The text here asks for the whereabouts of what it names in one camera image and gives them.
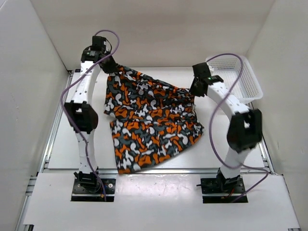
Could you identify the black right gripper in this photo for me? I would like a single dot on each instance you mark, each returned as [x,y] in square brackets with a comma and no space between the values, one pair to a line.
[194,91]

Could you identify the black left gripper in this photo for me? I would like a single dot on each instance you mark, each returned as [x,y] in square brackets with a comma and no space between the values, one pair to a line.
[111,68]

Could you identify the orange camouflage shorts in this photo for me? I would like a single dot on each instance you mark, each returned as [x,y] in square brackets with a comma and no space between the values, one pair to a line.
[153,121]

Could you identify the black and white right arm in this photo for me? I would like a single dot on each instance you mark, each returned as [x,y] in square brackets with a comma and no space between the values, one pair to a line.
[245,127]

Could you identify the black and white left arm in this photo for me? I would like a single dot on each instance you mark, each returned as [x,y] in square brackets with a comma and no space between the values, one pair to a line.
[81,116]

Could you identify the white perforated plastic basket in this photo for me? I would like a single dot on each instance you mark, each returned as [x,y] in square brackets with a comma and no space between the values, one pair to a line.
[228,67]

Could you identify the left side aluminium rail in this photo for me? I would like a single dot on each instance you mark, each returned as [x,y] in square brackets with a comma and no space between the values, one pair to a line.
[50,141]

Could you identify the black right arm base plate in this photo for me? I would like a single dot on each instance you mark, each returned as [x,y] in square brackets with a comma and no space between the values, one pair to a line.
[212,193]

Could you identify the aluminium table edge rail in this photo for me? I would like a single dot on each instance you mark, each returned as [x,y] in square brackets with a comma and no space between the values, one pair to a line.
[165,171]

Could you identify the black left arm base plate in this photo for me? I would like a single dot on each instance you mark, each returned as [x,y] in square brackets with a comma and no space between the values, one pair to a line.
[86,188]

